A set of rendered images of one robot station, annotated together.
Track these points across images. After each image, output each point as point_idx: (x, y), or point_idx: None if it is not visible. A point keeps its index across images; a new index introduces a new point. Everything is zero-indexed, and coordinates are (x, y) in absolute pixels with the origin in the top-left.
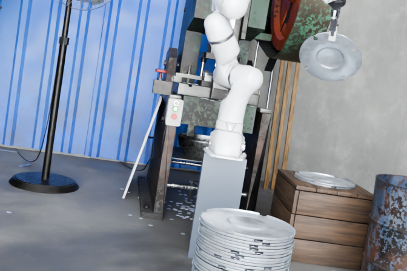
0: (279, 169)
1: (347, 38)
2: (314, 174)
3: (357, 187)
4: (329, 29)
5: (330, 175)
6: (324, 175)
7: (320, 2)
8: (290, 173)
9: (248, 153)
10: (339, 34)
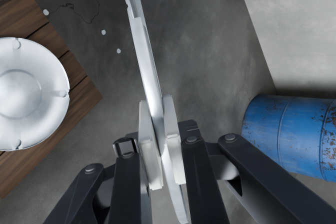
0: None
1: (177, 210)
2: (44, 61)
3: (43, 143)
4: (89, 171)
5: (68, 83)
6: (60, 76)
7: None
8: (3, 26)
9: None
10: (172, 175)
